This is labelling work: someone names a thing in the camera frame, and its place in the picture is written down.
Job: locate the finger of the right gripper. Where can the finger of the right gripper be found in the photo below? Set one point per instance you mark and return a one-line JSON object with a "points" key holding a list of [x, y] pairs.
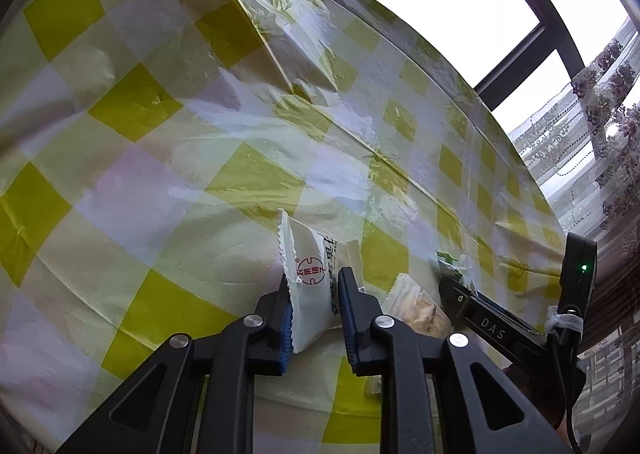
{"points": [[503, 331]]}

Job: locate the green lemon snack packet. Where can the green lemon snack packet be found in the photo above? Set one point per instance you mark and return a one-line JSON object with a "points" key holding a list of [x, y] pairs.
{"points": [[450, 267]]}

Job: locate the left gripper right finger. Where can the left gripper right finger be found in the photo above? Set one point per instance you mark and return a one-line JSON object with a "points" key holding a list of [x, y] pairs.
{"points": [[435, 390]]}

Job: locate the yellow checkered tablecloth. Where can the yellow checkered tablecloth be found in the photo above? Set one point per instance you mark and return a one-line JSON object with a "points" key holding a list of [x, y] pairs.
{"points": [[148, 148]]}

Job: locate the clear pale cake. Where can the clear pale cake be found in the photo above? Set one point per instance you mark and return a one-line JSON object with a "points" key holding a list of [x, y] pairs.
{"points": [[410, 303]]}

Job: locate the white lace curtain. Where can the white lace curtain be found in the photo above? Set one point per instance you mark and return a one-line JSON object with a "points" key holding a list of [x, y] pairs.
{"points": [[582, 147]]}

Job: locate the white red-logo snack packet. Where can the white red-logo snack packet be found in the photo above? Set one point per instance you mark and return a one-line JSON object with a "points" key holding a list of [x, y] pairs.
{"points": [[311, 262]]}

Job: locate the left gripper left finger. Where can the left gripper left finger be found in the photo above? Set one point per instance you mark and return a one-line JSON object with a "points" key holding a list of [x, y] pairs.
{"points": [[194, 395]]}

